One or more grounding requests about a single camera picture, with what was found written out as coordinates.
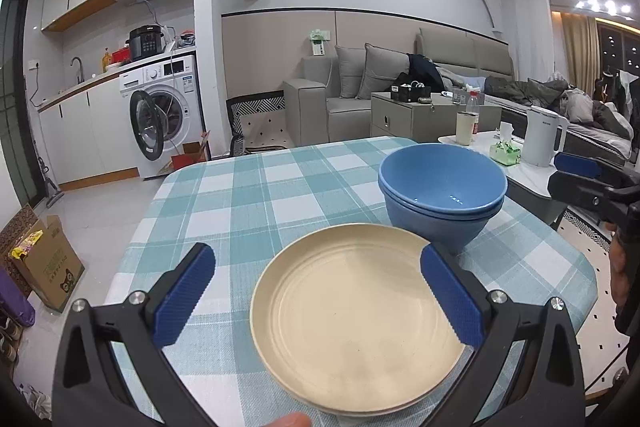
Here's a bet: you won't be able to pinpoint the dark blue large bowl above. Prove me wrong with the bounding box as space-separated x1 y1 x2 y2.
384 194 504 253

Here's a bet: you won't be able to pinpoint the light blue bowl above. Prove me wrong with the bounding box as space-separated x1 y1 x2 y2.
378 143 508 215

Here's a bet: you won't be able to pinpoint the beige plate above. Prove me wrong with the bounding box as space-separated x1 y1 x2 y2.
293 351 472 418
250 223 464 412

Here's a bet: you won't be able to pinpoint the white kitchen base cabinets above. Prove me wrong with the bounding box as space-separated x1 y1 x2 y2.
39 78 139 186

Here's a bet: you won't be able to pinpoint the kitchen faucet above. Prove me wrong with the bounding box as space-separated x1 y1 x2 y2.
70 56 86 84

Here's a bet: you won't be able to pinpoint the person's right hand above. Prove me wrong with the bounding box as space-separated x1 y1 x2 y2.
604 222 630 307

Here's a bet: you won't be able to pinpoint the person's left hand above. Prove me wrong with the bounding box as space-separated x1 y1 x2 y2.
265 412 312 427

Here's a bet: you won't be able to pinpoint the white electric kettle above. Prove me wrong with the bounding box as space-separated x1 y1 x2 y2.
521 106 570 168

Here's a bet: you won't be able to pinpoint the white marble coffee table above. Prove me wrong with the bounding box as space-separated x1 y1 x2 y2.
438 131 567 230

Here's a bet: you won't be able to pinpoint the green tissue pack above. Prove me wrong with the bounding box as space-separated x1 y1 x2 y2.
489 141 521 167

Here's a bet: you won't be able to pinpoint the wooden shoe rack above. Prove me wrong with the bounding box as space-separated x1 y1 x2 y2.
0 309 24 378

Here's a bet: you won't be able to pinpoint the clear plastic bottle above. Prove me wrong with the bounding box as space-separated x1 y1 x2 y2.
465 90 480 136

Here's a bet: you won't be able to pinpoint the cream tumbler cup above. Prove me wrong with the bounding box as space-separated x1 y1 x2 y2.
456 112 476 146

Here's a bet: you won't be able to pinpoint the purple bag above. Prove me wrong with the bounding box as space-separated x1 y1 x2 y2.
0 269 36 327

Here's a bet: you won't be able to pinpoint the brown cardboard box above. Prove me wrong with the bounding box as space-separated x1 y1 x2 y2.
1 205 85 313

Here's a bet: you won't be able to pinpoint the grey side cabinet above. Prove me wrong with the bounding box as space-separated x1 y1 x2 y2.
369 91 504 144

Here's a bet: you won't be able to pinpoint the teal checked tablecloth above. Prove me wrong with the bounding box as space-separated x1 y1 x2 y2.
106 136 598 426

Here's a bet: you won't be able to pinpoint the red cardboard box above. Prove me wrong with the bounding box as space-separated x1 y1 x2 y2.
160 131 209 176

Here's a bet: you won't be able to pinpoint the grey sofa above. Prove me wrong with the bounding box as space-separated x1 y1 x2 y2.
283 27 634 158

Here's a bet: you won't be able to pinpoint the black glass door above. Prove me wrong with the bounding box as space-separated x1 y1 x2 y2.
0 0 46 207

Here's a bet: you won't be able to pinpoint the white washing machine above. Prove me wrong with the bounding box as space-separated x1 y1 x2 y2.
119 53 205 179

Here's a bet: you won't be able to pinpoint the patterned floor rug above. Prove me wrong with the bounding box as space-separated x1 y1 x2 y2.
227 90 294 157

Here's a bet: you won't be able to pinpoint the black rice cooker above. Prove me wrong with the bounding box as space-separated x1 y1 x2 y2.
127 25 165 62

